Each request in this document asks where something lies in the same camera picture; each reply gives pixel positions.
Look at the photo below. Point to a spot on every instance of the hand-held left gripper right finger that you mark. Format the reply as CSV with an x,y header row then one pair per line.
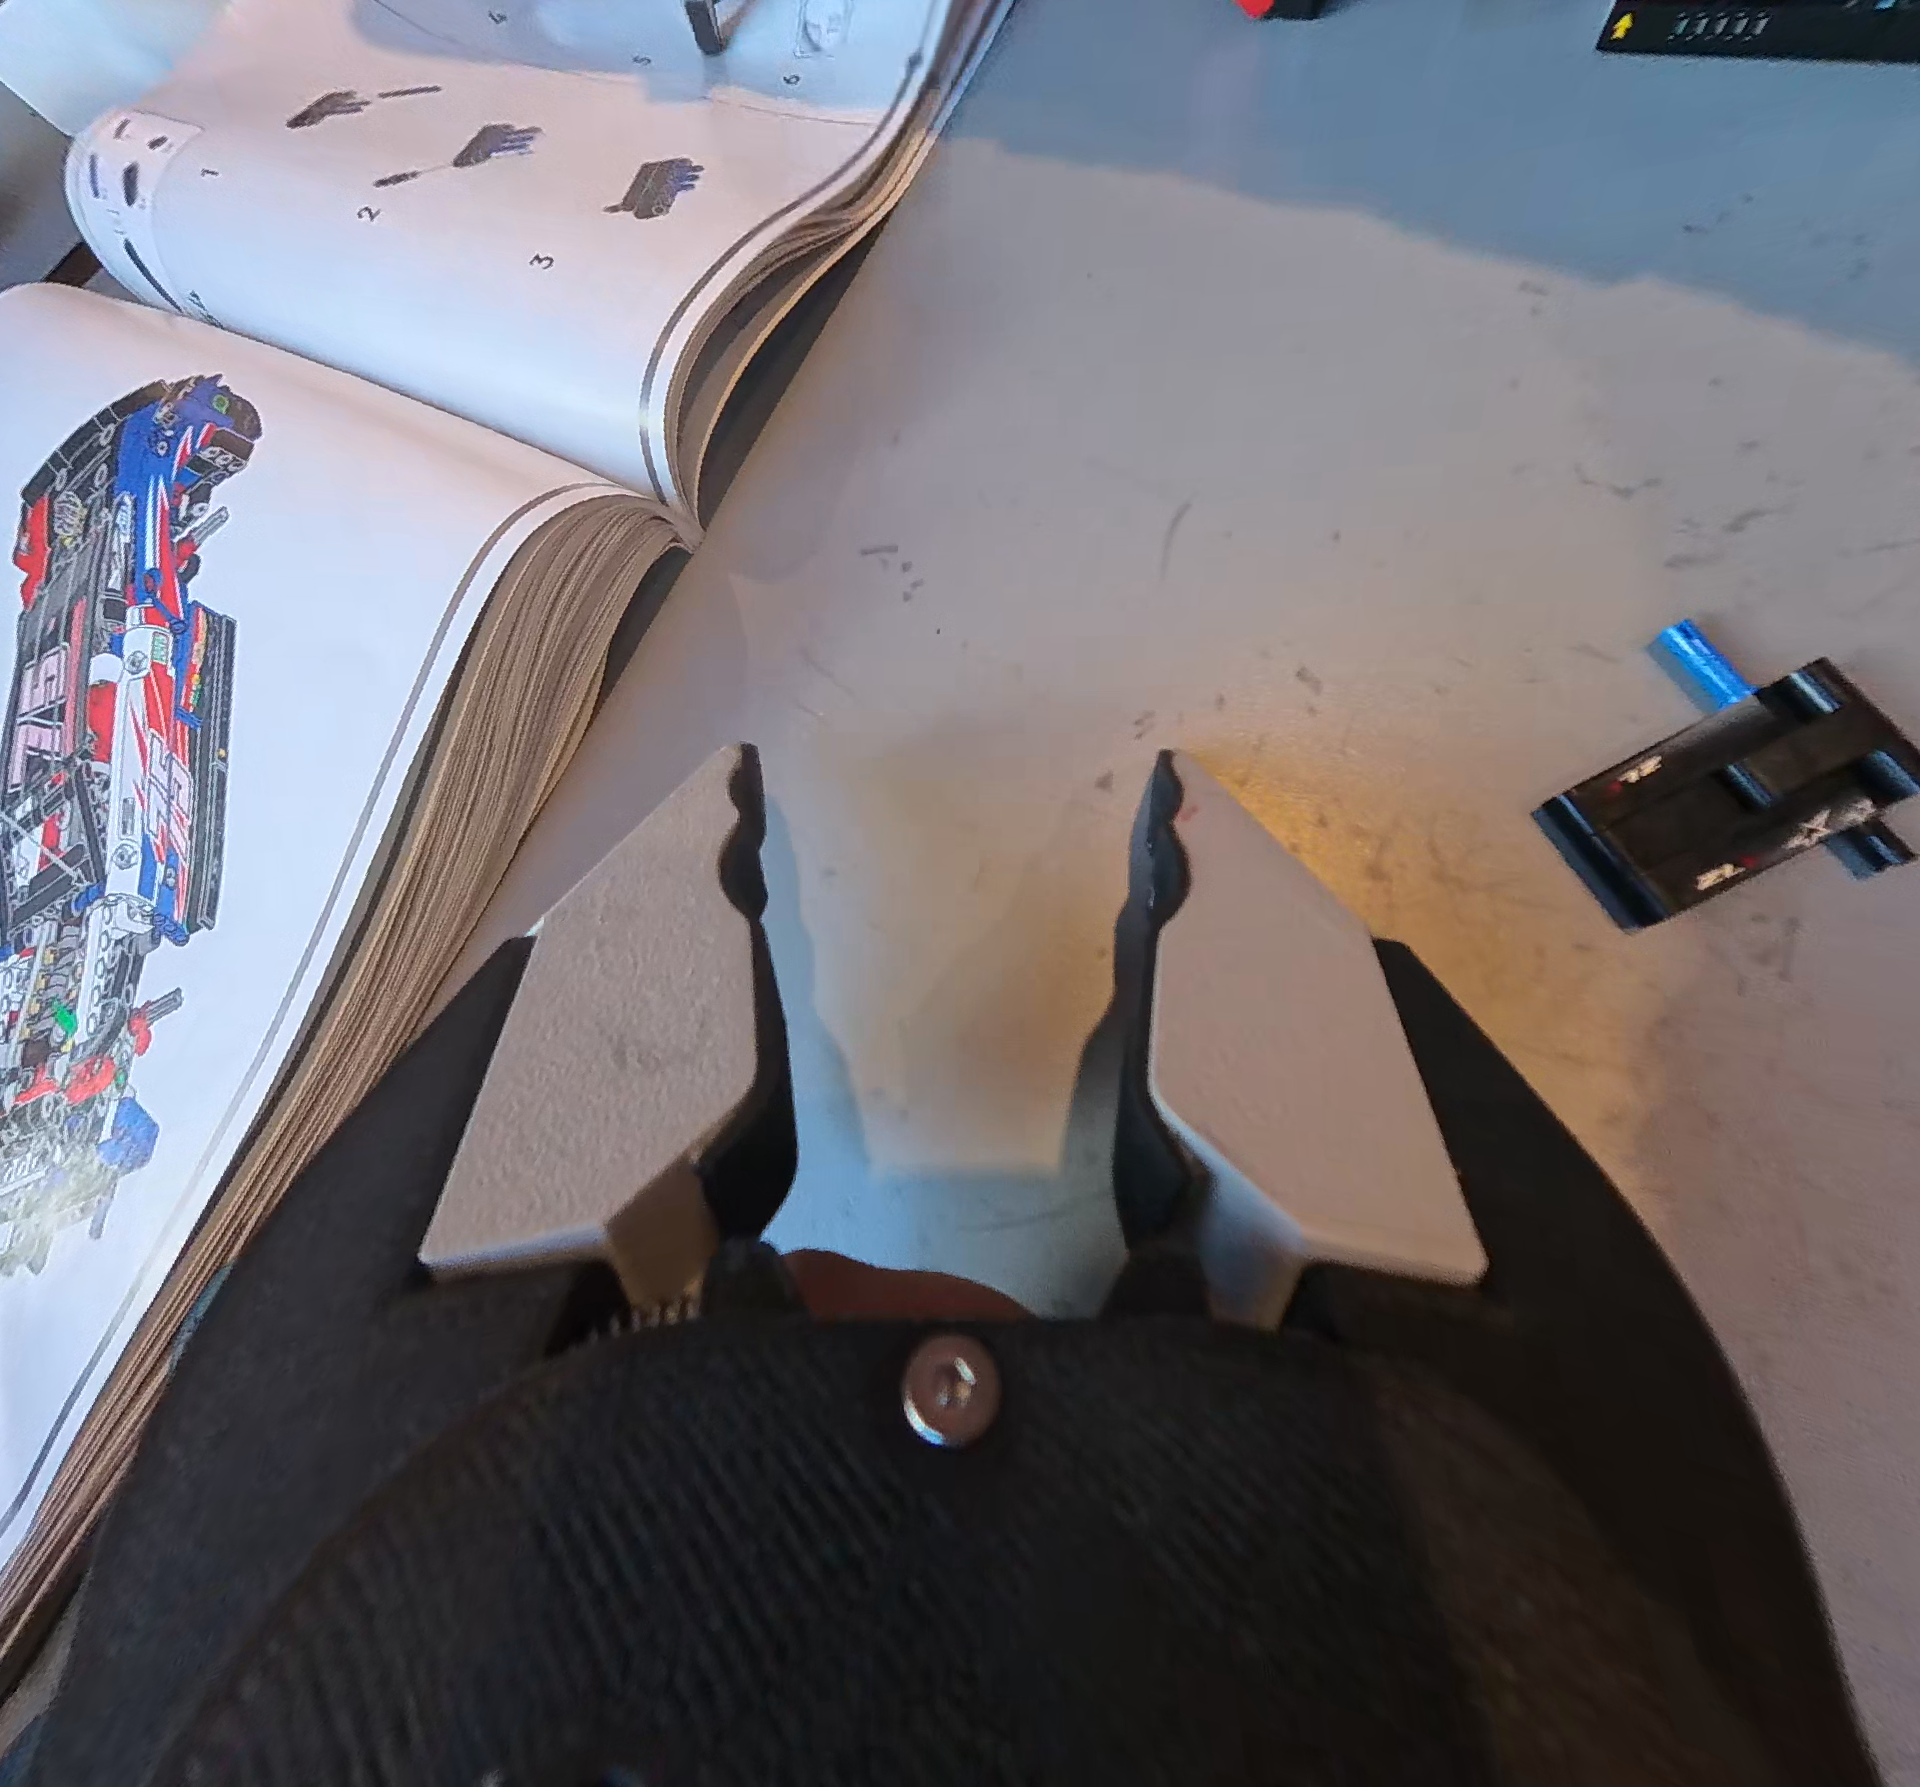
x,y
1292,1068

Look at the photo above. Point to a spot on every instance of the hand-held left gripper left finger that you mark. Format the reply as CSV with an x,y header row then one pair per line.
x,y
619,1068

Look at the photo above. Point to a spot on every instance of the instruction book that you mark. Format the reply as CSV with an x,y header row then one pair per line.
x,y
447,243

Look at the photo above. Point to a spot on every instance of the black brick assembly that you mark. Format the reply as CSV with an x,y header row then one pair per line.
x,y
1694,815

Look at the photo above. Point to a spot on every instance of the blue brick pin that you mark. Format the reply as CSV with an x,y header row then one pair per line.
x,y
1694,665

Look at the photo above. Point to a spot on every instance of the grey desk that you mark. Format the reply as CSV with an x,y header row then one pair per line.
x,y
1275,392

